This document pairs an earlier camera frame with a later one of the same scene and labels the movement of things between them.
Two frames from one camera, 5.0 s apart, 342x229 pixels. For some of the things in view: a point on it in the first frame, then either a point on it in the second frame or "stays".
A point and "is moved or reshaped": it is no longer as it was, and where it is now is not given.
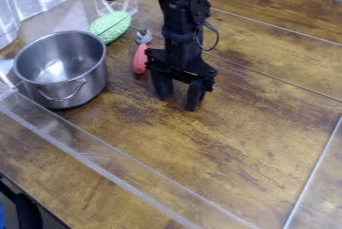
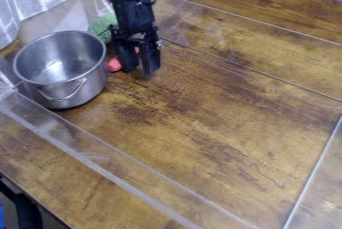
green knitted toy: x=112 y=26 stays
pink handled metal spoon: x=142 y=37 is moved or reshaped
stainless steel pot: x=61 y=69 stays
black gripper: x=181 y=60 → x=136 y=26
